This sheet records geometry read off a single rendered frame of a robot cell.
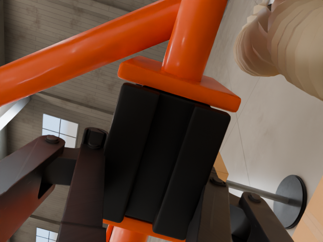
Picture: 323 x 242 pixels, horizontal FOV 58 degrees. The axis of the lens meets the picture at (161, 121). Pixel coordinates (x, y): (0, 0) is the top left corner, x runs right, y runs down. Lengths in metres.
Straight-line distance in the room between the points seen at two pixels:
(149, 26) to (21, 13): 9.48
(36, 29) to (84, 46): 9.40
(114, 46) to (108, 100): 9.52
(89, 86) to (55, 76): 9.46
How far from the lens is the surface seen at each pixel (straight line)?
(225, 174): 1.85
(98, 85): 9.52
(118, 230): 0.18
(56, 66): 0.17
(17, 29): 9.87
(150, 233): 0.16
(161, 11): 0.16
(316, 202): 1.21
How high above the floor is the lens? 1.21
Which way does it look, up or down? 3 degrees down
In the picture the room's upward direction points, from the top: 73 degrees counter-clockwise
